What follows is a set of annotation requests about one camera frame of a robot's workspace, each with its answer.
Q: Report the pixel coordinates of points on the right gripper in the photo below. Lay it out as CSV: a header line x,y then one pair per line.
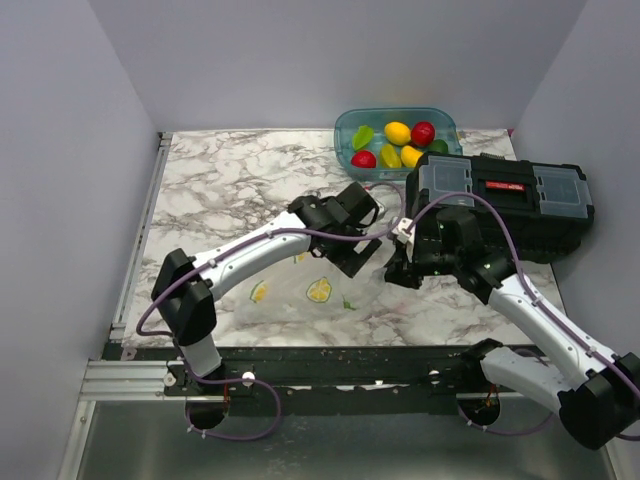
x,y
399,271

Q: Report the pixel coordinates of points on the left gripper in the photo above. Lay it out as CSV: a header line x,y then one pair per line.
x,y
348,260

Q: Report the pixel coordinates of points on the clear plastic lemon-print bag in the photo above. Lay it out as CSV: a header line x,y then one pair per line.
x,y
292,301

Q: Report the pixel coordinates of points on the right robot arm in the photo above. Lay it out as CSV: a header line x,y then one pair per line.
x,y
593,390

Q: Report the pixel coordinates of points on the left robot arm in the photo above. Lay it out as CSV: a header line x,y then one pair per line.
x,y
187,287

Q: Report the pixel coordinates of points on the red fake apple front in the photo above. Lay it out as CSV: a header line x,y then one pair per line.
x,y
364,159

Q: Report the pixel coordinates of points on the red fake apple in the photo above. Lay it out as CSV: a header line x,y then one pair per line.
x,y
423,134
364,159

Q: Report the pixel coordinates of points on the yellow-green fake starfruit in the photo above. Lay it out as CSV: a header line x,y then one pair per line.
x,y
389,157

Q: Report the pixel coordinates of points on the yellow fake mango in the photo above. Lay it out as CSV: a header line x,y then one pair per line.
x,y
410,156

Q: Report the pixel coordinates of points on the green fake leaf fruit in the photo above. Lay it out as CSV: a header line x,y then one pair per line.
x,y
362,137

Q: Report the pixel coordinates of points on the green fake lime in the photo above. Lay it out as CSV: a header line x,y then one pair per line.
x,y
439,146

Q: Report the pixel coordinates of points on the yellow fake lemon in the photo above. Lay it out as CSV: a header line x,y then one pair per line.
x,y
397,133

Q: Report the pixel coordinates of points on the red fake apple back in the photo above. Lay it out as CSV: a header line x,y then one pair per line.
x,y
423,134

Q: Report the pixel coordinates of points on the teal plastic container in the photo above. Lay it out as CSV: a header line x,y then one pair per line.
x,y
377,118

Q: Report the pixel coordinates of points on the black toolbox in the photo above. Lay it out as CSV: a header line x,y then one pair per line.
x,y
547,208

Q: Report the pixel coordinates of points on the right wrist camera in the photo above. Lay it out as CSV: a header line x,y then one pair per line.
x,y
404,233

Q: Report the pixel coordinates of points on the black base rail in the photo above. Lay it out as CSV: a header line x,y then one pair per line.
x,y
323,381

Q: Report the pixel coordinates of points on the aluminium frame rail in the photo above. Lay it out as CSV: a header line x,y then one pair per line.
x,y
123,381

